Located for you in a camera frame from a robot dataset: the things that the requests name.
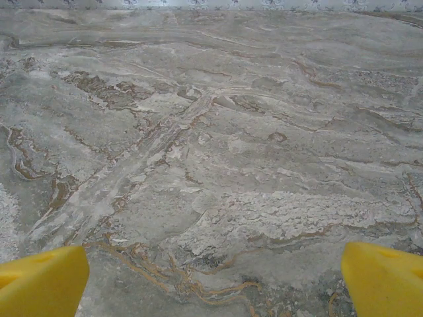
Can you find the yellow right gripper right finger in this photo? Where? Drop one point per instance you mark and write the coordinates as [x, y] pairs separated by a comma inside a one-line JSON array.
[[386, 284]]

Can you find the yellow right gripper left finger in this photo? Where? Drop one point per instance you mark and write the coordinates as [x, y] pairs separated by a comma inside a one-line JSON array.
[[39, 284]]

